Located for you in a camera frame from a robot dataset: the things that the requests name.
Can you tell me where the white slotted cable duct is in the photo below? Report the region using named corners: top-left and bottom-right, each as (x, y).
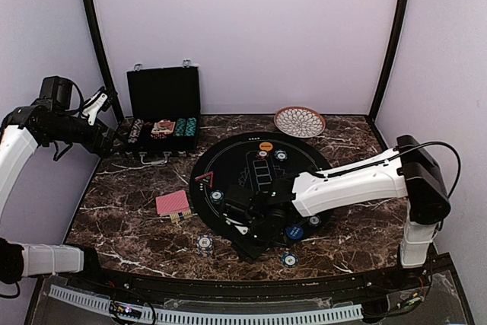
top-left (48, 285), bottom-right (364, 324)

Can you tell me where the blue white chip stack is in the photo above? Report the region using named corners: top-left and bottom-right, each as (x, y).
top-left (196, 235), bottom-right (214, 257)

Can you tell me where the patterned ceramic plate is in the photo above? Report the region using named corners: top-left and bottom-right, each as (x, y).
top-left (274, 107), bottom-right (326, 139)

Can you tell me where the red triangular all-in button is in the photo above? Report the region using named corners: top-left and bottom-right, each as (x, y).
top-left (195, 171), bottom-right (214, 188)

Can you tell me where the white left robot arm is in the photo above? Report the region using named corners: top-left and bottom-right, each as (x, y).
top-left (1, 76), bottom-right (118, 292)

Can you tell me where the boxed card deck in case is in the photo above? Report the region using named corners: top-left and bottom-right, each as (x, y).
top-left (151, 119), bottom-right (176, 138)

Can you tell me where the brown chip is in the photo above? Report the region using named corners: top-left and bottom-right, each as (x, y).
top-left (257, 151), bottom-right (269, 159)

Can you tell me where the single blue chip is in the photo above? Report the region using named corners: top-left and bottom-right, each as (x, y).
top-left (274, 150), bottom-right (288, 161)

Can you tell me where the red playing card deck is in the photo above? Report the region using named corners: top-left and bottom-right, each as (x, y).
top-left (155, 190), bottom-right (193, 222)

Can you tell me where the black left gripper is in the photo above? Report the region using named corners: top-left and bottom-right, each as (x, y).
top-left (44, 113), bottom-right (127, 158)

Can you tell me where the green chip row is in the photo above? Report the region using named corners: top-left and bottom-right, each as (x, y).
top-left (173, 118), bottom-right (186, 137)

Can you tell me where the orange big blind button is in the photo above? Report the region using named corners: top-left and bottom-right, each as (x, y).
top-left (259, 142), bottom-right (273, 151)

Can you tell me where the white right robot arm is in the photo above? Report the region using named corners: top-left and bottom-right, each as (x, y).
top-left (220, 135), bottom-right (451, 290)

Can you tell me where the black poker chip case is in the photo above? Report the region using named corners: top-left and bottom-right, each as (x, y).
top-left (126, 65), bottom-right (201, 158)

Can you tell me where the blue small blind button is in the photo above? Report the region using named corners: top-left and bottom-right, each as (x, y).
top-left (285, 225), bottom-right (304, 241)

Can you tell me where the teal chip row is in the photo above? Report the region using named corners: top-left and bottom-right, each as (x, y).
top-left (184, 117), bottom-right (198, 137)

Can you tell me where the left black frame post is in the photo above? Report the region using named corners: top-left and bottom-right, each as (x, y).
top-left (82, 0), bottom-right (124, 123)

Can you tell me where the black frame post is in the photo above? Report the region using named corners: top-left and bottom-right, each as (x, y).
top-left (82, 0), bottom-right (124, 123)
top-left (367, 0), bottom-right (408, 124)

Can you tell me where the right black frame post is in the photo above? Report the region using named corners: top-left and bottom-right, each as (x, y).
top-left (367, 0), bottom-right (408, 124)

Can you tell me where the round black poker mat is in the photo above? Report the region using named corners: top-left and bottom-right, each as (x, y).
top-left (189, 132), bottom-right (333, 247)

